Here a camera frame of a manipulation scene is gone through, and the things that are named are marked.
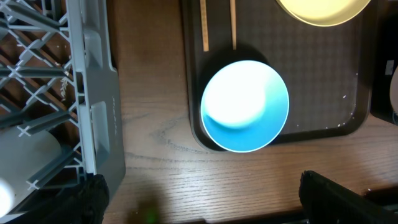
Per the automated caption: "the wooden chopstick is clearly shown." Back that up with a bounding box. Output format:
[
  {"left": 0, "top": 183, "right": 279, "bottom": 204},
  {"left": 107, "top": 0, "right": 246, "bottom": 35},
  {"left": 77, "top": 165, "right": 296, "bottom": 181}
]
[
  {"left": 229, "top": 0, "right": 237, "bottom": 50},
  {"left": 200, "top": 0, "right": 209, "bottom": 52}
]

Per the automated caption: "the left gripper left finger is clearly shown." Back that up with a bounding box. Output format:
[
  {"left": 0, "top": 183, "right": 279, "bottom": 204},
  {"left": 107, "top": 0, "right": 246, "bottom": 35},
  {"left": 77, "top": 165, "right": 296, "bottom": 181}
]
[{"left": 10, "top": 174, "right": 109, "bottom": 224}]

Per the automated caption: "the white plastic cup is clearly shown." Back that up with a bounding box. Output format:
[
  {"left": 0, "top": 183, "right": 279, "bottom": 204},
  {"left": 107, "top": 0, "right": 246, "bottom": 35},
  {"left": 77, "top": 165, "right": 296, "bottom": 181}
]
[{"left": 1, "top": 127, "right": 62, "bottom": 217}]

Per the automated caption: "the black plastic tray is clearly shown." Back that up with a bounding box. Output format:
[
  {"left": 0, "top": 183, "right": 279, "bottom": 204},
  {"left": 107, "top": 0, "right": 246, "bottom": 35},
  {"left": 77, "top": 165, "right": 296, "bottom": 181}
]
[{"left": 370, "top": 13, "right": 397, "bottom": 125}]

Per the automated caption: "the white pink bowl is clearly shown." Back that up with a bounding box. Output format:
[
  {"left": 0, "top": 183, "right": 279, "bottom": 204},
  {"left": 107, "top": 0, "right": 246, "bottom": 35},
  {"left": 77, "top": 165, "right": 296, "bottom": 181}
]
[{"left": 389, "top": 67, "right": 398, "bottom": 113}]

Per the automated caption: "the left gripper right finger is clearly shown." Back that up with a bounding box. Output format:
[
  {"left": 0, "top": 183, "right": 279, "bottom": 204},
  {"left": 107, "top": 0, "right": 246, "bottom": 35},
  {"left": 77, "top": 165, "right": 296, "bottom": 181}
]
[{"left": 298, "top": 170, "right": 397, "bottom": 224}]

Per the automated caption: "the light blue bowl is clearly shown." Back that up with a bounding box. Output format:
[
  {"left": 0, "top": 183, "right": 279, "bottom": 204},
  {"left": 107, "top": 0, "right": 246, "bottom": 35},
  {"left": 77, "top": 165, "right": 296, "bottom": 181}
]
[{"left": 200, "top": 60, "right": 290, "bottom": 153}]

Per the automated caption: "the yellow plastic plate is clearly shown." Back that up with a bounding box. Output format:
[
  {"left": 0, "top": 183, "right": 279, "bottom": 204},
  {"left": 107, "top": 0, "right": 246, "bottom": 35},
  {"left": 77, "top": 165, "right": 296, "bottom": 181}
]
[{"left": 277, "top": 0, "right": 371, "bottom": 27}]

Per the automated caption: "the grey plastic dish rack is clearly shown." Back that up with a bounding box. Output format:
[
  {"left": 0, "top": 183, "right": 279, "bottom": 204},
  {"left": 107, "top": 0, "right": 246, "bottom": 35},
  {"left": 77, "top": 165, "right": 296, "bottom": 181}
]
[{"left": 1, "top": 0, "right": 126, "bottom": 223}]

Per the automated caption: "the dark brown serving tray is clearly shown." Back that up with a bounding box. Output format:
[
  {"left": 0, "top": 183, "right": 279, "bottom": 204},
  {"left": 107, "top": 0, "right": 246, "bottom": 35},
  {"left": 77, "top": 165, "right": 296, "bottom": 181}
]
[{"left": 180, "top": 1, "right": 378, "bottom": 151}]

